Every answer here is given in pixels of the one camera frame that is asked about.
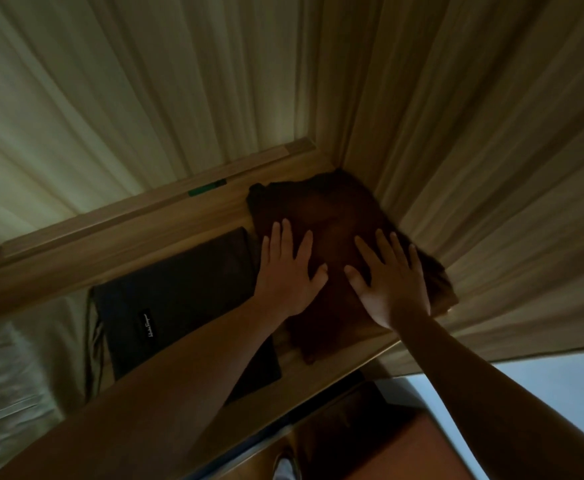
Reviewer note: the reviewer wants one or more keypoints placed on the person's left hand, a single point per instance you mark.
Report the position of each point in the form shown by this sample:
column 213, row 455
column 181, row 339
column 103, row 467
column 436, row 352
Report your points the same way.
column 287, row 279

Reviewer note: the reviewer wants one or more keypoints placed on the person's right hand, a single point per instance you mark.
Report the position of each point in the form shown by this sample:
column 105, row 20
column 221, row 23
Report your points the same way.
column 397, row 294

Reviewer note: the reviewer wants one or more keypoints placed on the brown sweater with blue trim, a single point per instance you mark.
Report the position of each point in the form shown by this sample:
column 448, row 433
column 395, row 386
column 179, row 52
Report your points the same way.
column 332, row 204

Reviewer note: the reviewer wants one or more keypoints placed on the dark grey trousers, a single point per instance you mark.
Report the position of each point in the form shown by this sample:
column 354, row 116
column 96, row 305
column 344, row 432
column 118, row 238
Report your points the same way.
column 187, row 289

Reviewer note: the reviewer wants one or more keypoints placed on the wooden wardrobe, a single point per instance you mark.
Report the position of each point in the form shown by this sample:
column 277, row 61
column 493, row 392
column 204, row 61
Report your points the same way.
column 447, row 119

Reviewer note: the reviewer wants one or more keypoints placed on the person's left forearm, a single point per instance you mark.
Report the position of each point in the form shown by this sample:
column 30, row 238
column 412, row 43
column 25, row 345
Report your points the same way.
column 147, row 409

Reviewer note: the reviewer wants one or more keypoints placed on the person's right forearm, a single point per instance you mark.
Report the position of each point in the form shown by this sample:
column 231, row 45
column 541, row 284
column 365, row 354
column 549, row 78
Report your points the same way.
column 496, row 409

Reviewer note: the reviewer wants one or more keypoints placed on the person's left shoe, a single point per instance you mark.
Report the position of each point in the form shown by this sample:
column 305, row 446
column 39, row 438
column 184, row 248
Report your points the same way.
column 284, row 467

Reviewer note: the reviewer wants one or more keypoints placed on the green sticker strip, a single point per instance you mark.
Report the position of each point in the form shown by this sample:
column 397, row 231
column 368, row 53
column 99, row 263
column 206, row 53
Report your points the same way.
column 207, row 188

